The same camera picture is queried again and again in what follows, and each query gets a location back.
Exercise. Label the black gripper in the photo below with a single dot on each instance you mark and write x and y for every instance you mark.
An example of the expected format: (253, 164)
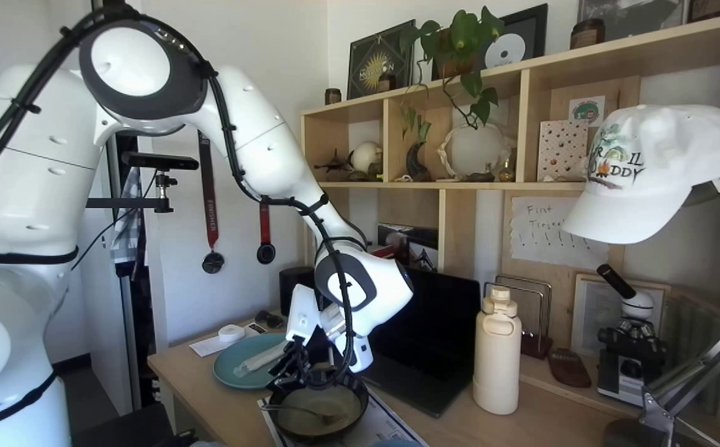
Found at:
(323, 356)

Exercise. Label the fork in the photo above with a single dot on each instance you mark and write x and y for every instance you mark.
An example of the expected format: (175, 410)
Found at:
(314, 410)

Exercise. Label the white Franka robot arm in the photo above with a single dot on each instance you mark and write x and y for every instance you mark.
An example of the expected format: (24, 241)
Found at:
(243, 139)

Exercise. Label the light blue plate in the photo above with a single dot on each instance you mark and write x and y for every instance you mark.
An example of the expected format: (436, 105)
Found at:
(237, 369)

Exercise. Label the white plastic utensil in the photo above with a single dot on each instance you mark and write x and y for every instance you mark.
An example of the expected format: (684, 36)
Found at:
(262, 359)

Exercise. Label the white papers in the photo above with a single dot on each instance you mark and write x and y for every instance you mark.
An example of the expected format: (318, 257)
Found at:
(218, 338)

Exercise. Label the black box speaker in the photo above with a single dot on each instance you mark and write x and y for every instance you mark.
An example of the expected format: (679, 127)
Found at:
(294, 289)

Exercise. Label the black laptop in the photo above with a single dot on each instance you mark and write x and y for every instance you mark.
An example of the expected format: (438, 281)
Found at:
(425, 338)

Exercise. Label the short red ribbon medal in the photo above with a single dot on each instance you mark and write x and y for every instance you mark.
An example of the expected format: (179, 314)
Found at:
(267, 236)

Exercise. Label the long red ribbon medal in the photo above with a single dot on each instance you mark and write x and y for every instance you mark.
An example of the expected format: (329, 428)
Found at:
(209, 207)

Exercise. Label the cream water bottle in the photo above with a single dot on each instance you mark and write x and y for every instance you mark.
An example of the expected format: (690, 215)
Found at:
(497, 356)

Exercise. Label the wooden shelf unit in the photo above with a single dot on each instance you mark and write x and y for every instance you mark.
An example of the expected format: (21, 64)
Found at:
(461, 215)

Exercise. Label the white round shell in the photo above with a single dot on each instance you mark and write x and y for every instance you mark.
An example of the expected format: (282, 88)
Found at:
(365, 156)

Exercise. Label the small plant in dark vase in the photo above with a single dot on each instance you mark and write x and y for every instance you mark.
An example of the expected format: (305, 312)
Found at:
(415, 151)

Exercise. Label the brown leather case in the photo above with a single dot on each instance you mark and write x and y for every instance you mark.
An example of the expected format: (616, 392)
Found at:
(570, 369)

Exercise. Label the white round vase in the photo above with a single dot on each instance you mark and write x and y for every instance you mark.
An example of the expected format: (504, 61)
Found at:
(474, 151)

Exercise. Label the white note paper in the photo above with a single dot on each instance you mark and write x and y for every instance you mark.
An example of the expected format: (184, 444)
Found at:
(555, 236)

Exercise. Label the black and white microscope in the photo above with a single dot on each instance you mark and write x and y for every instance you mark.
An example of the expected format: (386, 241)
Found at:
(629, 349)

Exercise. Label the dark framed artwork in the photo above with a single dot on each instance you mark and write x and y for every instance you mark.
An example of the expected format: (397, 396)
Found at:
(380, 61)

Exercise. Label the dotted white card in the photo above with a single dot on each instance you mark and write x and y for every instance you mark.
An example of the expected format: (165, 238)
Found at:
(562, 150)

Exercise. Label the green trailing plant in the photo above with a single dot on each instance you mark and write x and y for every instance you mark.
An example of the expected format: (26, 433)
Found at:
(467, 51)

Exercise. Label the small green print card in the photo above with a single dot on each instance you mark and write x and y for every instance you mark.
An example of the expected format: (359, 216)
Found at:
(587, 109)

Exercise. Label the metal desk lamp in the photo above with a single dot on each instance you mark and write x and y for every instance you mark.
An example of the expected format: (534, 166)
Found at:
(698, 364)

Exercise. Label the white printed baseball cap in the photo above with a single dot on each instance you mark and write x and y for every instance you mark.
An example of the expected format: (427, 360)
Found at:
(659, 164)

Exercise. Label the small dark jar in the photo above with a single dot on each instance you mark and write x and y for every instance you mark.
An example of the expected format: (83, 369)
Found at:
(590, 33)

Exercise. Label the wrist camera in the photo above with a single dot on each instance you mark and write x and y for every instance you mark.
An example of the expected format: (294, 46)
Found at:
(361, 350)

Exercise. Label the black camera tripod stand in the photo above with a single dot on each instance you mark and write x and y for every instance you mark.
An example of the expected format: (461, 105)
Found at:
(140, 264)

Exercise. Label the small picture frame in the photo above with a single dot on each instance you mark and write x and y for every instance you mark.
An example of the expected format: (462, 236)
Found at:
(534, 318)

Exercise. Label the picture frame with white mat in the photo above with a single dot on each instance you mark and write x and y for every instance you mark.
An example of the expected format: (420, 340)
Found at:
(596, 312)

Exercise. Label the black frame with white disc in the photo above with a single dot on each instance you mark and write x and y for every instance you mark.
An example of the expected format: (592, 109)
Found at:
(514, 36)

